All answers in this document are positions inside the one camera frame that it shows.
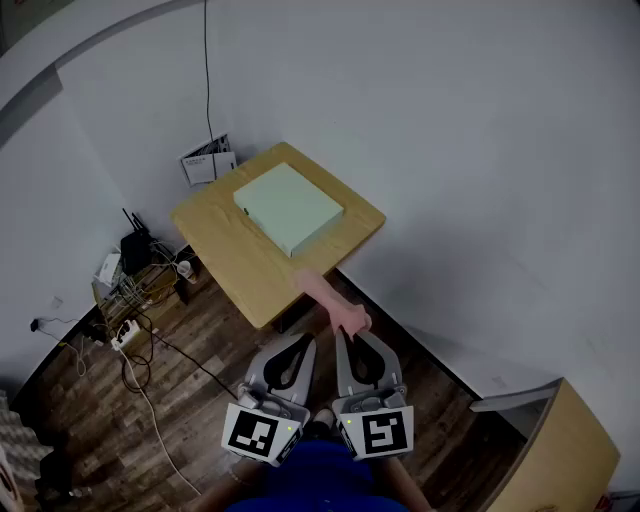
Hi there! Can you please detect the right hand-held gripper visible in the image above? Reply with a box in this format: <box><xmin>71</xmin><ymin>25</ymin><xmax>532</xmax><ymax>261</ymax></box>
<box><xmin>332</xmin><ymin>328</ymin><xmax>415</xmax><ymax>462</ymax></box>

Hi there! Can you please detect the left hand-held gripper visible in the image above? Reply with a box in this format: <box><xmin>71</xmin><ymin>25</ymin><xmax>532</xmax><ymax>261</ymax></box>
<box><xmin>221</xmin><ymin>332</ymin><xmax>318</xmax><ymax>469</ymax></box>

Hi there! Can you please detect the pink cloth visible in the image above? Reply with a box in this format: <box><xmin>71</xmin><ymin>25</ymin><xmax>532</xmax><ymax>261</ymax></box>
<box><xmin>294</xmin><ymin>268</ymin><xmax>374</xmax><ymax>344</ymax></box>

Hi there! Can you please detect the pale green box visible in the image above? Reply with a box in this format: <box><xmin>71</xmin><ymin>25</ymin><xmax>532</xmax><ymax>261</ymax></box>
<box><xmin>232</xmin><ymin>161</ymin><xmax>345</xmax><ymax>259</ymax></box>

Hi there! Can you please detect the person's right forearm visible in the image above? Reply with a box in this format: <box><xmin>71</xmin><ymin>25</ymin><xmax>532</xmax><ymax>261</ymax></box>
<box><xmin>384</xmin><ymin>457</ymin><xmax>432</xmax><ymax>512</ymax></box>

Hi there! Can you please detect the person's left forearm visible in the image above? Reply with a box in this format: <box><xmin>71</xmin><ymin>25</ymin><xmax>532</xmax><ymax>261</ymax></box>
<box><xmin>199</xmin><ymin>457</ymin><xmax>271</xmax><ymax>512</ymax></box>

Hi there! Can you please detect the person's blue clothing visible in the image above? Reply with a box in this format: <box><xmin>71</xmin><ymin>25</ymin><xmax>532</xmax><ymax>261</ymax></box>
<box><xmin>224</xmin><ymin>439</ymin><xmax>409</xmax><ymax>512</ymax></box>

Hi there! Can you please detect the small wooden table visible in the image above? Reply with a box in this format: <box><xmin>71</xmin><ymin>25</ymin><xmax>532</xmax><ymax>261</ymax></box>
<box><xmin>169</xmin><ymin>141</ymin><xmax>387</xmax><ymax>335</ymax></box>

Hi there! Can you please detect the low wooden shelf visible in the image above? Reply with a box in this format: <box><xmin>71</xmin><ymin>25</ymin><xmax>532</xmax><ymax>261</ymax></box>
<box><xmin>91</xmin><ymin>262</ymin><xmax>201</xmax><ymax>326</ymax></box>

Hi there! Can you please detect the white power strip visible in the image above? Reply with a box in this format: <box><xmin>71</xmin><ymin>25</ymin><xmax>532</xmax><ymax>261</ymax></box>
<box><xmin>110</xmin><ymin>319</ymin><xmax>141</xmax><ymax>351</ymax></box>

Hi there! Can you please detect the black router with antennas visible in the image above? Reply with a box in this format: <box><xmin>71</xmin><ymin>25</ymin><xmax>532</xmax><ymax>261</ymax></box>
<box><xmin>118</xmin><ymin>208</ymin><xmax>154</xmax><ymax>276</ymax></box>

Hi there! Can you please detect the white network device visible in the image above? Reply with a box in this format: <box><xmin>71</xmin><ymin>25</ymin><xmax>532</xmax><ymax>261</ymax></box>
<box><xmin>97</xmin><ymin>252</ymin><xmax>123</xmax><ymax>288</ymax></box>

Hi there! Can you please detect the wooden cabinet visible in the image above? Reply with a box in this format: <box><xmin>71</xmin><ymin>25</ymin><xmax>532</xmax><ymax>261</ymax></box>
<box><xmin>469</xmin><ymin>377</ymin><xmax>621</xmax><ymax>512</ymax></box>

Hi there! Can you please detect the grey checked fabric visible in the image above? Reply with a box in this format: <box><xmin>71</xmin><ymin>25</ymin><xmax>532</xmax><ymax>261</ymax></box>
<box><xmin>0</xmin><ymin>394</ymin><xmax>56</xmax><ymax>481</ymax></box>

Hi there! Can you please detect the long black floor cable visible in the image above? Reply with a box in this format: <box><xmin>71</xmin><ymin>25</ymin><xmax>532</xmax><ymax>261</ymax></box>
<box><xmin>142</xmin><ymin>322</ymin><xmax>240</xmax><ymax>401</ymax></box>

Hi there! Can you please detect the looped black cable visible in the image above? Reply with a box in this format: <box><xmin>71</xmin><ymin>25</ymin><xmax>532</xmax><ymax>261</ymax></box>
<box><xmin>121</xmin><ymin>312</ymin><xmax>155</xmax><ymax>394</ymax></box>

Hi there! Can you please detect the long white floor cable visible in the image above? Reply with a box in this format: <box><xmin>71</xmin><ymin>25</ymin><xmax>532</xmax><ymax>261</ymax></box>
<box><xmin>119</xmin><ymin>348</ymin><xmax>202</xmax><ymax>497</ymax></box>

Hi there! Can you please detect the thin pale cable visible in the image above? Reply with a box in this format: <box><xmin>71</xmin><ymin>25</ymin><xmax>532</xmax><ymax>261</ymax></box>
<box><xmin>37</xmin><ymin>317</ymin><xmax>90</xmax><ymax>379</ymax></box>

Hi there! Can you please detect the recessed wall network box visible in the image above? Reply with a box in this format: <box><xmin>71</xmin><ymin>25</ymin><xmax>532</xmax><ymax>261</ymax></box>
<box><xmin>178</xmin><ymin>132</ymin><xmax>232</xmax><ymax>166</ymax></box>

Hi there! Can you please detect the grey wall cable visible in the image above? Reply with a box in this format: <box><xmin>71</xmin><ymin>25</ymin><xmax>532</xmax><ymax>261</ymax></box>
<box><xmin>203</xmin><ymin>0</ymin><xmax>219</xmax><ymax>182</ymax></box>

